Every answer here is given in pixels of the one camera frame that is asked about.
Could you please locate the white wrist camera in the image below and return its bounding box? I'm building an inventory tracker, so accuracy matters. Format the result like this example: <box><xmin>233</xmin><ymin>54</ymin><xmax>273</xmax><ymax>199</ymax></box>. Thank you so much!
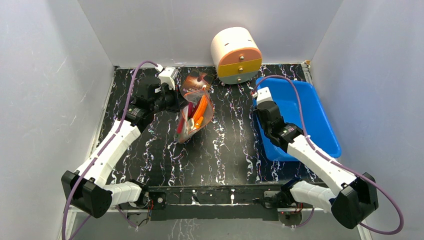
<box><xmin>252</xmin><ymin>87</ymin><xmax>274</xmax><ymax>105</ymax></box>
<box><xmin>158</xmin><ymin>67</ymin><xmax>178</xmax><ymax>91</ymax></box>

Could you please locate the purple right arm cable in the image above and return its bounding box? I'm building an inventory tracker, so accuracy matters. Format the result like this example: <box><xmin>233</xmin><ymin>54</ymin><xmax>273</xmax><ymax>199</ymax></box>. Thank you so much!
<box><xmin>251</xmin><ymin>74</ymin><xmax>405</xmax><ymax>236</ymax></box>

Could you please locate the orange toy squash slice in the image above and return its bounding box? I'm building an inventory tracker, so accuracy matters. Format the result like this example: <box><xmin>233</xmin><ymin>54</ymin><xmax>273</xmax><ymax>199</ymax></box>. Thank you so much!
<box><xmin>192</xmin><ymin>95</ymin><xmax>209</xmax><ymax>122</ymax></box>

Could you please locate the aluminium front rail frame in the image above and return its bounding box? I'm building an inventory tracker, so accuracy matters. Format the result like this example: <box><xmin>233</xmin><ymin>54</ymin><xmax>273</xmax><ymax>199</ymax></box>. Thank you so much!
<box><xmin>59</xmin><ymin>189</ymin><xmax>372</xmax><ymax>240</ymax></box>

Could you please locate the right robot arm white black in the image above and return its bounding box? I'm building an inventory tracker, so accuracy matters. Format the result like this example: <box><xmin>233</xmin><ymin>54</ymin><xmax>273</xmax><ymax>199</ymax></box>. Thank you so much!
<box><xmin>254</xmin><ymin>100</ymin><xmax>379</xmax><ymax>229</ymax></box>

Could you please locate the blue plastic bin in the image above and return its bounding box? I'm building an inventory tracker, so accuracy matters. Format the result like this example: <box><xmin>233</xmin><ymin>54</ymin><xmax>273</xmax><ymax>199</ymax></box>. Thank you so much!
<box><xmin>255</xmin><ymin>77</ymin><xmax>342</xmax><ymax>162</ymax></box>

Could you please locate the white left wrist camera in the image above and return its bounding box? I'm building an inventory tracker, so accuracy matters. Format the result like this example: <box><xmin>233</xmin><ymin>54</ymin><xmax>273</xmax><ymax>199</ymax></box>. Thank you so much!
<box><xmin>158</xmin><ymin>67</ymin><xmax>178</xmax><ymax>91</ymax></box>

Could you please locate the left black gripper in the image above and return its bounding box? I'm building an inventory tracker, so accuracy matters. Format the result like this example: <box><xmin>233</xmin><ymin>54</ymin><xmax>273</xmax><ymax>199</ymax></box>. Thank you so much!
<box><xmin>151</xmin><ymin>83</ymin><xmax>189</xmax><ymax>114</ymax></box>

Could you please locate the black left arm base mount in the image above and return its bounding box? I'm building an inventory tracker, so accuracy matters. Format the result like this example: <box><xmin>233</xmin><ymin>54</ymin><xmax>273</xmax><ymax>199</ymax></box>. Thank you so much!
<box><xmin>110</xmin><ymin>190</ymin><xmax>167</xmax><ymax>214</ymax></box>

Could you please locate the white toy garlic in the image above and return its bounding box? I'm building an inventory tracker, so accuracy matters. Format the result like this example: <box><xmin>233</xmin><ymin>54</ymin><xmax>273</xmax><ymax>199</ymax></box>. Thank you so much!
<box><xmin>187</xmin><ymin>118</ymin><xmax>195</xmax><ymax>132</ymax></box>

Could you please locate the dark paperback book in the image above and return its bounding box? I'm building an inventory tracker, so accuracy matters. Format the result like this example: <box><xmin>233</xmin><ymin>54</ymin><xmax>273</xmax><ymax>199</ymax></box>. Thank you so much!
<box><xmin>180</xmin><ymin>70</ymin><xmax>214</xmax><ymax>95</ymax></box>

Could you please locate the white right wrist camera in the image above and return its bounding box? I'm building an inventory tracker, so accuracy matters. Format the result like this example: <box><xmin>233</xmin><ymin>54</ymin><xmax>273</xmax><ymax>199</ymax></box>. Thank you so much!
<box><xmin>252</xmin><ymin>87</ymin><xmax>274</xmax><ymax>105</ymax></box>

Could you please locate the clear zip bag orange zipper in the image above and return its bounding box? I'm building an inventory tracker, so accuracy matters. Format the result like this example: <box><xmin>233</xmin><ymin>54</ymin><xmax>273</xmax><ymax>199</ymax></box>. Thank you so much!
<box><xmin>174</xmin><ymin>84</ymin><xmax>214</xmax><ymax>143</ymax></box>

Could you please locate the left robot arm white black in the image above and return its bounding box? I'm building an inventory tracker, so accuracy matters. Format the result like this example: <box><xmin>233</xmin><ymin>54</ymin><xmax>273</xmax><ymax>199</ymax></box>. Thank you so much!
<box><xmin>61</xmin><ymin>80</ymin><xmax>187</xmax><ymax>219</ymax></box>

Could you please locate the round white drawer cabinet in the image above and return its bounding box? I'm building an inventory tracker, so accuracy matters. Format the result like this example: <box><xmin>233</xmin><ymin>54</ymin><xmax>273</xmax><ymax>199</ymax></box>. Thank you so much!
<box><xmin>210</xmin><ymin>27</ymin><xmax>263</xmax><ymax>85</ymax></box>

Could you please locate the orange bumpy toy food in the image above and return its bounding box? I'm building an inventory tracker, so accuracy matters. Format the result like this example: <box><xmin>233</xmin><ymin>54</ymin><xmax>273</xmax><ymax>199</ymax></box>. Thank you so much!
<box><xmin>194</xmin><ymin>116</ymin><xmax>204</xmax><ymax>130</ymax></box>

